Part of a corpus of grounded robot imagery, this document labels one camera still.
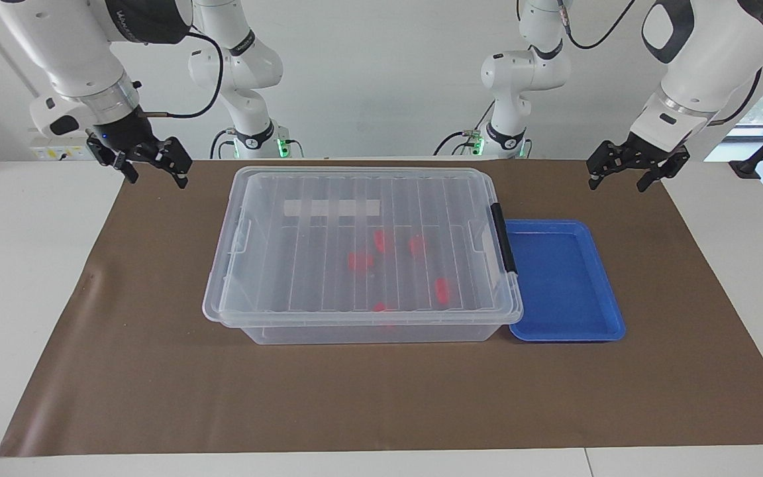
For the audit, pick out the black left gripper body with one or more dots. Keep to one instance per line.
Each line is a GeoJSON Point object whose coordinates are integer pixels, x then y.
{"type": "Point", "coordinates": [636, 151]}

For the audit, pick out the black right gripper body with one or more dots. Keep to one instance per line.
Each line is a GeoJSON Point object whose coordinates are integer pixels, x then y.
{"type": "Point", "coordinates": [126, 132]}

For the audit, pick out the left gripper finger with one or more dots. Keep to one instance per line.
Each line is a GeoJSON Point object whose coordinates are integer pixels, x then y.
{"type": "Point", "coordinates": [603, 161]}
{"type": "Point", "coordinates": [665, 167]}

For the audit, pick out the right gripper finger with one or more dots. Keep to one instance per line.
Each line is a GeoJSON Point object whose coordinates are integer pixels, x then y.
{"type": "Point", "coordinates": [175, 158]}
{"type": "Point", "coordinates": [123, 165]}

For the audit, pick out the clear ribbed box lid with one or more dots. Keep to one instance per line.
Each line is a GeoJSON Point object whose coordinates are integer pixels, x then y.
{"type": "Point", "coordinates": [328, 192]}

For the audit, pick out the red block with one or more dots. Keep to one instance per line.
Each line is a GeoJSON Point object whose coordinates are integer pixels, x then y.
{"type": "Point", "coordinates": [442, 290]}
{"type": "Point", "coordinates": [359, 260]}
{"type": "Point", "coordinates": [379, 240]}
{"type": "Point", "coordinates": [416, 245]}
{"type": "Point", "coordinates": [379, 307]}

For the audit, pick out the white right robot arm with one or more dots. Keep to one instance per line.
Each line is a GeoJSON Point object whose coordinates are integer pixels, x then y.
{"type": "Point", "coordinates": [70, 46]}

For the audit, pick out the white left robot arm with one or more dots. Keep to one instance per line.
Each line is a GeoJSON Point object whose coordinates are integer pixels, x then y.
{"type": "Point", "coordinates": [712, 53]}

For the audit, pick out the black box latch clip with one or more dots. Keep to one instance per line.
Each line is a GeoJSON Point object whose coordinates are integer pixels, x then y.
{"type": "Point", "coordinates": [504, 238]}

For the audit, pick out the blue plastic tray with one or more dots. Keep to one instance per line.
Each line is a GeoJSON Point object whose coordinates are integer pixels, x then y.
{"type": "Point", "coordinates": [560, 285]}

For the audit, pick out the clear plastic storage box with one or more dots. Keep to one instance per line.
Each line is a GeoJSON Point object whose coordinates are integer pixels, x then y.
{"type": "Point", "coordinates": [355, 334]}

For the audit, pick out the brown table mat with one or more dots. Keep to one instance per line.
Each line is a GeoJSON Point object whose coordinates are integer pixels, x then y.
{"type": "Point", "coordinates": [156, 397]}

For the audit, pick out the white wall power box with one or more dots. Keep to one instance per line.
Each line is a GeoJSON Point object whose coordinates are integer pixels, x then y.
{"type": "Point", "coordinates": [57, 151]}

